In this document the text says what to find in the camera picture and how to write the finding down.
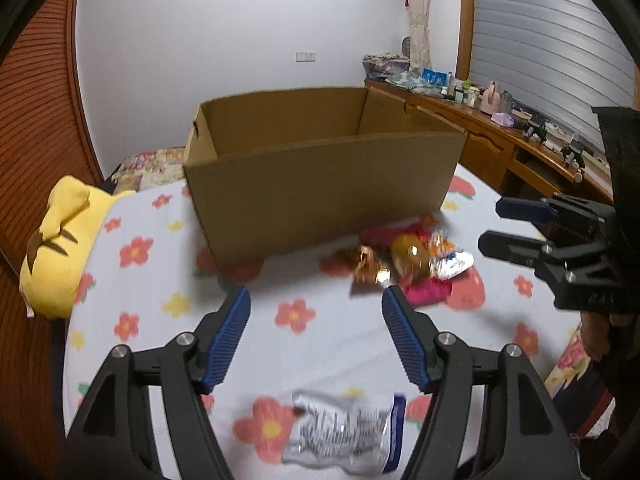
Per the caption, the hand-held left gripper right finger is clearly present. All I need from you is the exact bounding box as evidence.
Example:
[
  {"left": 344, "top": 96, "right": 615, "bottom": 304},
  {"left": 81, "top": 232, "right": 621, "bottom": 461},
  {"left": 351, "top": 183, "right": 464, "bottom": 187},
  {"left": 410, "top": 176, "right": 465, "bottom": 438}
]
[{"left": 381, "top": 285, "right": 576, "bottom": 480}]

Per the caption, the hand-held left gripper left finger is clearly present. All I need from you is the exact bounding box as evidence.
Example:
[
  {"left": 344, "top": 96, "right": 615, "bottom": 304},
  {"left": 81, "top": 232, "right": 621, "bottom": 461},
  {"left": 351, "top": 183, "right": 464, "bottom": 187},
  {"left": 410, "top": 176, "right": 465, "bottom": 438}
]
[{"left": 62, "top": 285, "right": 251, "bottom": 480}]

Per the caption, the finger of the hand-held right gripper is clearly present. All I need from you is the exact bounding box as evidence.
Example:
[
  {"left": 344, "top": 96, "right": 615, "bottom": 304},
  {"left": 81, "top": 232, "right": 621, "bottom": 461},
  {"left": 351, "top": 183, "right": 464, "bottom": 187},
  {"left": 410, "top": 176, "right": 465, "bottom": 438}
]
[
  {"left": 495, "top": 195, "right": 616, "bottom": 234},
  {"left": 477, "top": 230, "right": 616, "bottom": 311}
]

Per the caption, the silver snack packet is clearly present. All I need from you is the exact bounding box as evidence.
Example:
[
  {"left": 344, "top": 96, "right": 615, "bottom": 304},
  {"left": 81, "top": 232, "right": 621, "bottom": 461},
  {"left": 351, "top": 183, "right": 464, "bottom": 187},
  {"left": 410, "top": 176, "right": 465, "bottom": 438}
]
[{"left": 281, "top": 392, "right": 407, "bottom": 476}]

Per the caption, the brown cardboard box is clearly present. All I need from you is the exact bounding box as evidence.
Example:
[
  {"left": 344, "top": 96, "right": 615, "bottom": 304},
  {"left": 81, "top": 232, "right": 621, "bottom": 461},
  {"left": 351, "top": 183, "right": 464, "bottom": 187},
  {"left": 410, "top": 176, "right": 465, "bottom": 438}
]
[{"left": 182, "top": 87, "right": 467, "bottom": 265}]

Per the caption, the person's right hand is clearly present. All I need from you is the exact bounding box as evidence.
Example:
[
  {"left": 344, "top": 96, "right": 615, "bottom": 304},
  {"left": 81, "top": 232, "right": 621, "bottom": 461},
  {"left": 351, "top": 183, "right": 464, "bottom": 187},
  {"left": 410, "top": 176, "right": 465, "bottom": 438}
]
[{"left": 580, "top": 310, "right": 640, "bottom": 366}]

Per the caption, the pink snack packet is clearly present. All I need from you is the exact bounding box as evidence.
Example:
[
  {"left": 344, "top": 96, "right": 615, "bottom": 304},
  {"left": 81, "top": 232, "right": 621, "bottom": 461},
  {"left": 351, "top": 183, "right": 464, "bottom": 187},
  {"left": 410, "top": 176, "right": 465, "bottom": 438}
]
[{"left": 402, "top": 277, "right": 454, "bottom": 306}]

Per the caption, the orange and white snack packet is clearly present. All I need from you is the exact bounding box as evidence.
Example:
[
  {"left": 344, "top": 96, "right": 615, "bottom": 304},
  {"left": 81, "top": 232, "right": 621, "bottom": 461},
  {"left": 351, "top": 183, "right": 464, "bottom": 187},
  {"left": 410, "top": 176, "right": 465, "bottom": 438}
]
[{"left": 428, "top": 230, "right": 475, "bottom": 281}]

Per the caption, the small black tripod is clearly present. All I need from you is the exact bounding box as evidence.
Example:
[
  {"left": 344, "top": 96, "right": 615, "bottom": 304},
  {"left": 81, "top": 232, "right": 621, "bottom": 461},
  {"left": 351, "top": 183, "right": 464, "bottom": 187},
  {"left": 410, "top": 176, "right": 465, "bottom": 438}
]
[
  {"left": 522, "top": 116, "right": 549, "bottom": 141},
  {"left": 560, "top": 141, "right": 586, "bottom": 169}
]

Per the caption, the wooden desk with clutter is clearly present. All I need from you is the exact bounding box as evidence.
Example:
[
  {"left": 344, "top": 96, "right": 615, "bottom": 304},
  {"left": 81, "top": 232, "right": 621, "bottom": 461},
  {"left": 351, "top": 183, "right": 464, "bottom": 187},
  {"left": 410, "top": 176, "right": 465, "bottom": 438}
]
[{"left": 364, "top": 78, "right": 616, "bottom": 207}]

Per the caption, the brown gold snack packet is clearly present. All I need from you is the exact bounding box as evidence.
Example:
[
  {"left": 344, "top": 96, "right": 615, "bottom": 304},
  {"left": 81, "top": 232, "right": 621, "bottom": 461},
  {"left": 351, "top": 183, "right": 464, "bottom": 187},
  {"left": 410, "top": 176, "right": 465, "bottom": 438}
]
[{"left": 350, "top": 246, "right": 397, "bottom": 297}]

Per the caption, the orange round snack bag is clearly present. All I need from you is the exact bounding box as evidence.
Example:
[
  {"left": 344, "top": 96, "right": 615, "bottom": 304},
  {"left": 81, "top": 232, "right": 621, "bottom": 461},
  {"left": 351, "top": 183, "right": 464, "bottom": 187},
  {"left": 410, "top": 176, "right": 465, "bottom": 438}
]
[{"left": 390, "top": 232, "right": 434, "bottom": 281}]

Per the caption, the flower and strawberry print blanket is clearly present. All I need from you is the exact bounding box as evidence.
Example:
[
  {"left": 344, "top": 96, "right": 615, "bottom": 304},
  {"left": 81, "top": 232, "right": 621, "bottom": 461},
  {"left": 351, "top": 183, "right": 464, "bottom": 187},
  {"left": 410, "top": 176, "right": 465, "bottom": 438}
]
[{"left": 62, "top": 160, "right": 616, "bottom": 480}]

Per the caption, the grey window blind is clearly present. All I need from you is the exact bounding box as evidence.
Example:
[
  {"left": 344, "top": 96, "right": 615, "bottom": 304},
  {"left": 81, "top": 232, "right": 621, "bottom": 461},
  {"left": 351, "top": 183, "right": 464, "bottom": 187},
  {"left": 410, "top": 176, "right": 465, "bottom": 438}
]
[{"left": 470, "top": 0, "right": 639, "bottom": 157}]

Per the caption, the yellow plush toy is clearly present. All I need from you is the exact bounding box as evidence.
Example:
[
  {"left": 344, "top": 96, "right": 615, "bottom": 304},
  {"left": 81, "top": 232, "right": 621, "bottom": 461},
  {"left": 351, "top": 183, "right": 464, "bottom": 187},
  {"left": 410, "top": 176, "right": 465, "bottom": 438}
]
[{"left": 19, "top": 176, "right": 136, "bottom": 320}]

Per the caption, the patterned bed sheet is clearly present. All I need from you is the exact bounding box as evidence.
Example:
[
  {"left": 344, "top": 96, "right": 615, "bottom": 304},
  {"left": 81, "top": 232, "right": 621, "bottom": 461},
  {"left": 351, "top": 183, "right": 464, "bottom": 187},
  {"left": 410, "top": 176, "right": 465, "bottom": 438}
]
[{"left": 111, "top": 147, "right": 187, "bottom": 195}]

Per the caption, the pile of folded cloths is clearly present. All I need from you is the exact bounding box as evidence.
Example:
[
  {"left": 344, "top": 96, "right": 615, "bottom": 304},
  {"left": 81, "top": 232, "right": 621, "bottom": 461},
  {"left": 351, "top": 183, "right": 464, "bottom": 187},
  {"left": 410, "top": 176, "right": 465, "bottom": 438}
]
[{"left": 362, "top": 52, "right": 414, "bottom": 81}]

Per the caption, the pale floral curtain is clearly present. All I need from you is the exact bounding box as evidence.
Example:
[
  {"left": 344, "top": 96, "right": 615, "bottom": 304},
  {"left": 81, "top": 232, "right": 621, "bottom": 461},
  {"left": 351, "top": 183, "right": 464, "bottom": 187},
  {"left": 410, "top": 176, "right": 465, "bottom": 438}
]
[{"left": 402, "top": 0, "right": 432, "bottom": 72}]

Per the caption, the brown slatted wooden wardrobe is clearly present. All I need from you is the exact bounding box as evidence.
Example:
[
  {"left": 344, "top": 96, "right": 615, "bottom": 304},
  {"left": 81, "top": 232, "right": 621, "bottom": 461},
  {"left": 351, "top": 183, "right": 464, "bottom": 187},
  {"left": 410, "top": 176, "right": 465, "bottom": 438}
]
[{"left": 0, "top": 0, "right": 107, "bottom": 283}]

